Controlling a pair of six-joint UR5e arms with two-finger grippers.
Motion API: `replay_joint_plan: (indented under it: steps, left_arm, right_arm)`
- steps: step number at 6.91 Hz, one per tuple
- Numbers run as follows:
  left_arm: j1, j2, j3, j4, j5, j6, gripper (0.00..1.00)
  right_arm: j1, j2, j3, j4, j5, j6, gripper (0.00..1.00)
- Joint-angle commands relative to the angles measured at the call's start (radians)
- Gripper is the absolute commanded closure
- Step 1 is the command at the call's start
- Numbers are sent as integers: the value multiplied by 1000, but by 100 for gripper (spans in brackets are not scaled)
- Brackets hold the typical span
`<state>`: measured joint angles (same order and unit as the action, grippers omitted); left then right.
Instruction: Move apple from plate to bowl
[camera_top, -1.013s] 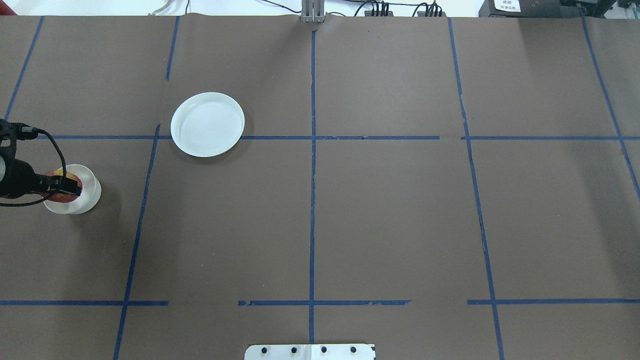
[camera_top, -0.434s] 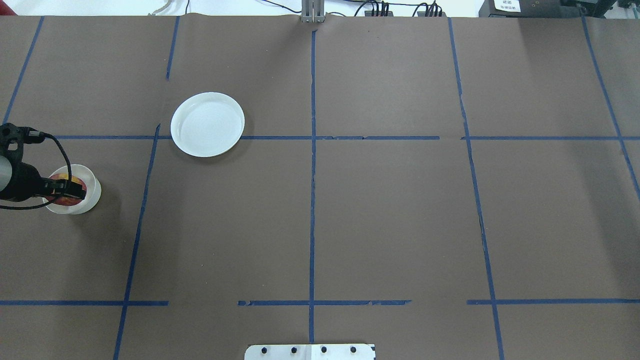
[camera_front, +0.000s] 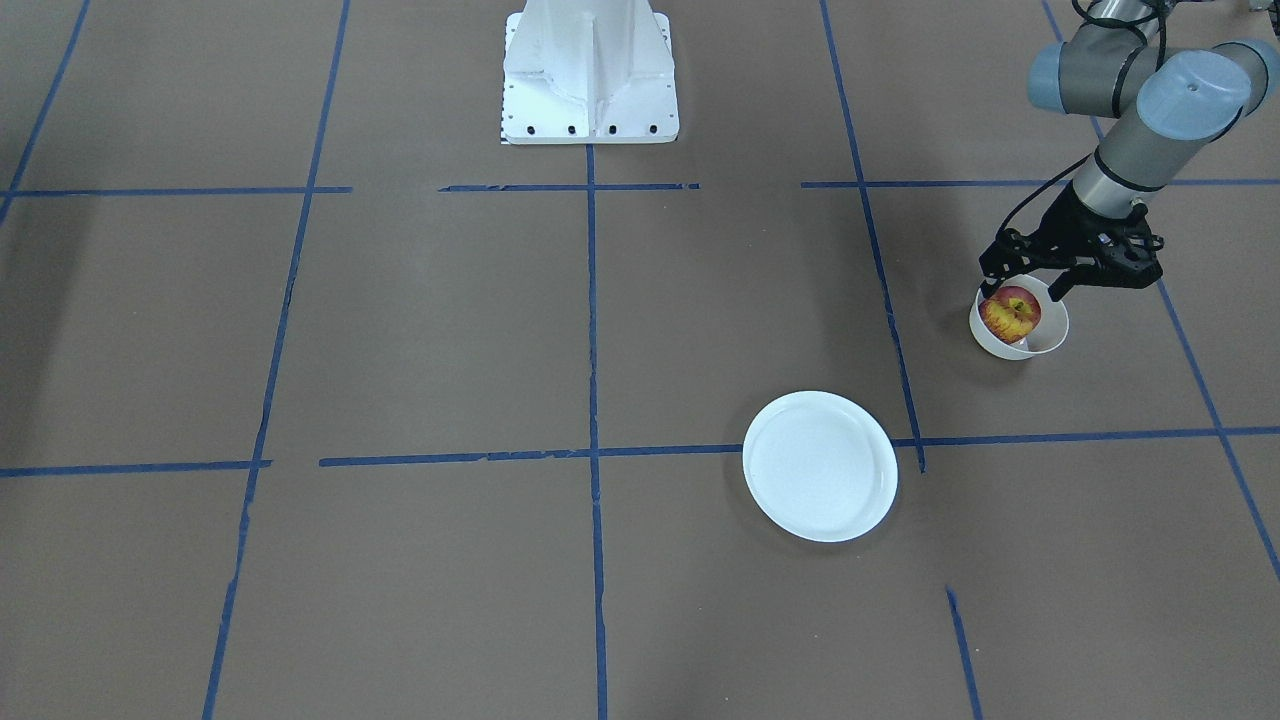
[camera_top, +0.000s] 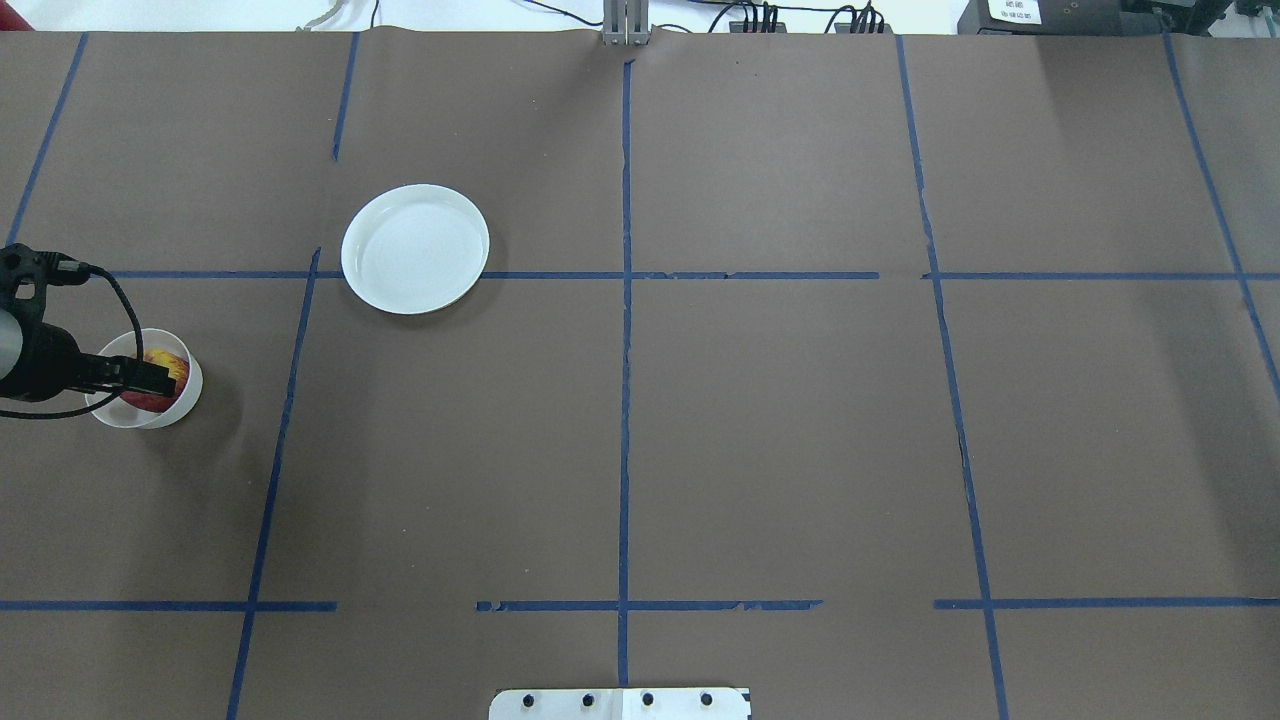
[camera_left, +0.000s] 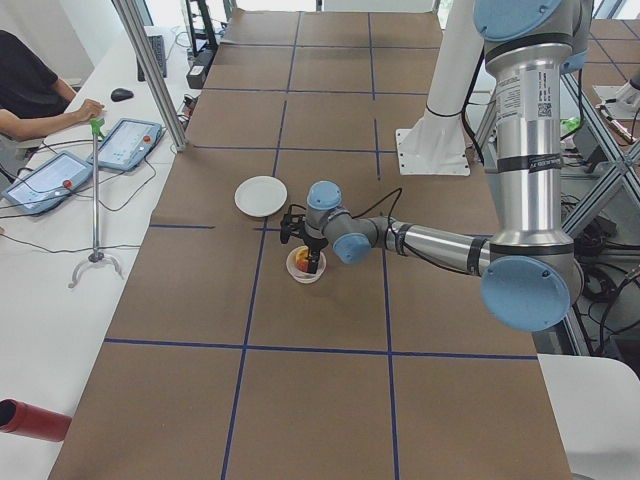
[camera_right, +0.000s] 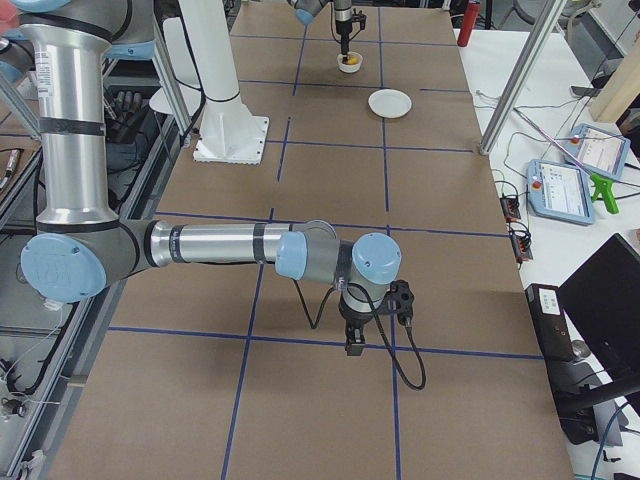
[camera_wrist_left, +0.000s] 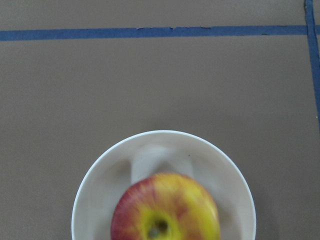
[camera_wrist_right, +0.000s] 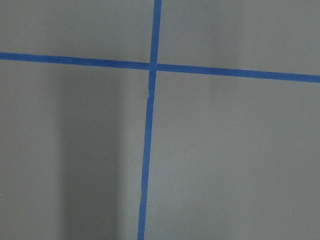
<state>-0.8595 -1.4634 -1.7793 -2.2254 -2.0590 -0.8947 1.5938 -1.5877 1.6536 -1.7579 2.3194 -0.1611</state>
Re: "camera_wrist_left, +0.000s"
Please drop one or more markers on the red yellow apple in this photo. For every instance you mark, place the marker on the red yellow apple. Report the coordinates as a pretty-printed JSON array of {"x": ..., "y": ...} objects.
[{"x": 166, "y": 206}]

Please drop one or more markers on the white small bowl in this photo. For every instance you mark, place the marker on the white small bowl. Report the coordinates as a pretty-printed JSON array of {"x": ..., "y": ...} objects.
[{"x": 142, "y": 155}]

